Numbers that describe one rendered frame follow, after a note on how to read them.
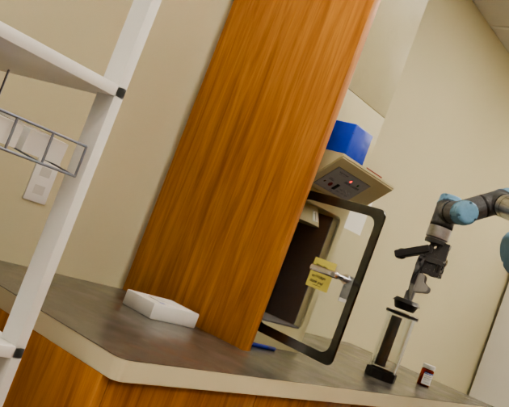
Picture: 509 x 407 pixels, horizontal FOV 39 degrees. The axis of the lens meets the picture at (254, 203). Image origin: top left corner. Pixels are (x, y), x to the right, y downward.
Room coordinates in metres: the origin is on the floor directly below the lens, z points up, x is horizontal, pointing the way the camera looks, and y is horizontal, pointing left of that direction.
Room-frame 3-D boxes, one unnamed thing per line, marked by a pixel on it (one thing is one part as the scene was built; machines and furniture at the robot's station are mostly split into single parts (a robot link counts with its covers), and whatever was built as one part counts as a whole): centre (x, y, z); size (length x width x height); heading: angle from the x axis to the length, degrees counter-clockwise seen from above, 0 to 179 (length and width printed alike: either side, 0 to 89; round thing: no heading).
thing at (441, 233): (2.33, -0.60, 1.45); 0.08 x 0.08 x 0.05
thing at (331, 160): (2.04, -0.23, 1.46); 0.32 x 0.11 x 0.10; 141
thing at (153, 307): (1.87, 0.13, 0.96); 0.16 x 0.12 x 0.04; 136
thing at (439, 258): (2.33, -0.60, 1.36); 0.09 x 0.08 x 0.12; 66
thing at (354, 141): (1.97, -0.17, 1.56); 0.10 x 0.10 x 0.09; 51
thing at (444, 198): (2.33, -0.60, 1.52); 0.09 x 0.08 x 0.11; 9
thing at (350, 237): (1.83, -0.20, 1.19); 0.30 x 0.01 x 0.40; 42
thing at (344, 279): (1.76, -0.23, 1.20); 0.10 x 0.05 x 0.03; 42
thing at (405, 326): (2.34, -0.58, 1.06); 0.11 x 0.11 x 0.21
